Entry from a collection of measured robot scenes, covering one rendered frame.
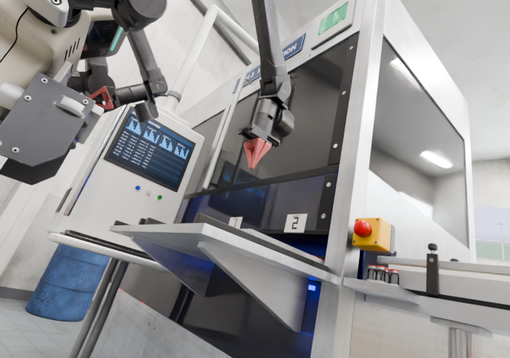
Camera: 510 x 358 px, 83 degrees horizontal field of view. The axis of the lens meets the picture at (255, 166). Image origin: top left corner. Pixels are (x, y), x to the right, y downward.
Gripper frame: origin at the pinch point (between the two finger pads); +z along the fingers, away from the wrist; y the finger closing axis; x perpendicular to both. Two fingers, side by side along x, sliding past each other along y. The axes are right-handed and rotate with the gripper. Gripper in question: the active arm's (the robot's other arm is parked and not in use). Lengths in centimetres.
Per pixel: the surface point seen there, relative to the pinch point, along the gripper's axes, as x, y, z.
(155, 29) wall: 419, -6, -357
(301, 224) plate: 4.3, 26.3, 7.2
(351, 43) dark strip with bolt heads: -3, 28, -66
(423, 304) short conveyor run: -27, 37, 23
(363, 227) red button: -18.9, 22.8, 9.5
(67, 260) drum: 346, 17, 49
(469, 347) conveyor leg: -34, 41, 29
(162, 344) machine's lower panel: 69, 25, 58
